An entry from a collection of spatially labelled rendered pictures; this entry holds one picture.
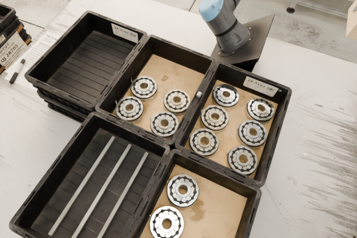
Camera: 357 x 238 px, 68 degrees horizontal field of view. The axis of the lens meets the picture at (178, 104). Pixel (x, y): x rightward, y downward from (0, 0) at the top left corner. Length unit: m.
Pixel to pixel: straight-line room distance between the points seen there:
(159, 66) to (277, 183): 0.67
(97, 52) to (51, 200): 0.62
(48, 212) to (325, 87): 1.26
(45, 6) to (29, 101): 1.69
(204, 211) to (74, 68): 0.76
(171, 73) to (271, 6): 1.95
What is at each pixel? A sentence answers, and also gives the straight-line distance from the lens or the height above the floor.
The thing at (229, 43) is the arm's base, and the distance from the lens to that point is 1.19.
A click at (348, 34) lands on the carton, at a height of 1.06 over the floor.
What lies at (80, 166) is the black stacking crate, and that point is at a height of 0.83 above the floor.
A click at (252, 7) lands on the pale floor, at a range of 2.84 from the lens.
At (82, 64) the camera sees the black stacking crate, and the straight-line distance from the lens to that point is 1.19.
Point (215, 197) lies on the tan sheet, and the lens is 0.92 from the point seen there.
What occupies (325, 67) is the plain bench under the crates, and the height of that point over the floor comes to 0.70.
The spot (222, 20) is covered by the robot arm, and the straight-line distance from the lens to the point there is 1.15.
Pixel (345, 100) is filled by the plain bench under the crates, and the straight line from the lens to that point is 1.46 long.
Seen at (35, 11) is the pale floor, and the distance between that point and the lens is 2.88.
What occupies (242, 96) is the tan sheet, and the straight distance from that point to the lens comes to 1.09.
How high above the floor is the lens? 1.72
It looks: 60 degrees down
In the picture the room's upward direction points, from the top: 5 degrees clockwise
